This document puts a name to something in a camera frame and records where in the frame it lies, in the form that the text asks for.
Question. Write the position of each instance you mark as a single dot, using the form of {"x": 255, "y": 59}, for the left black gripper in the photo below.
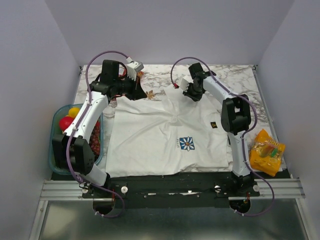
{"x": 137, "y": 92}

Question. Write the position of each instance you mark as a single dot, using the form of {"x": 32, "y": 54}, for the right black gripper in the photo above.
{"x": 194, "y": 98}

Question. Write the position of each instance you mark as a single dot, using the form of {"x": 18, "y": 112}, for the white garment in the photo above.
{"x": 166, "y": 137}

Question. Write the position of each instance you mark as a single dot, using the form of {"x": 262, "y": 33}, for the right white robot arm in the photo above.
{"x": 235, "y": 121}

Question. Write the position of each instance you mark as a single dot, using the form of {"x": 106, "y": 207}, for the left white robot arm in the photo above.
{"x": 71, "y": 147}

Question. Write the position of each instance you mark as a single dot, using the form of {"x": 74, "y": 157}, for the red snack bag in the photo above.
{"x": 141, "y": 73}

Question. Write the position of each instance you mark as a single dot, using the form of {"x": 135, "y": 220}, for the yellow black square pin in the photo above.
{"x": 213, "y": 125}

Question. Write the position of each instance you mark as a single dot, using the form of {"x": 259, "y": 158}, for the yellow toy lemon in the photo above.
{"x": 73, "y": 112}

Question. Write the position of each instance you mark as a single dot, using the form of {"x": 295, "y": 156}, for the purple toy grapes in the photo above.
{"x": 95, "y": 142}

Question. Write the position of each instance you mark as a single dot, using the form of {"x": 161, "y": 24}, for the teal plastic fruit bowl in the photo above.
{"x": 55, "y": 129}

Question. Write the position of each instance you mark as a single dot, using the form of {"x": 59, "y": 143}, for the red toy apple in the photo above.
{"x": 65, "y": 122}

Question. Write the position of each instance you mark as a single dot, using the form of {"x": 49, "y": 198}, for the yellow candy bag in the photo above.
{"x": 266, "y": 154}

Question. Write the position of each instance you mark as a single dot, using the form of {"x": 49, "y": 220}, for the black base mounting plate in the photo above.
{"x": 181, "y": 190}

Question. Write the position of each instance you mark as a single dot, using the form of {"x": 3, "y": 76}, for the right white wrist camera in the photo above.
{"x": 182, "y": 83}

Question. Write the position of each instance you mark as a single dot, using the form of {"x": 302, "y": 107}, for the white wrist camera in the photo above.
{"x": 133, "y": 68}
{"x": 182, "y": 83}

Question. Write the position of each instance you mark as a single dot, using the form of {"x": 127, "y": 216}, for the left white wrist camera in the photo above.
{"x": 133, "y": 68}

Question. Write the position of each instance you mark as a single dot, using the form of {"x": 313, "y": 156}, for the aluminium rail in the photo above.
{"x": 284, "y": 188}

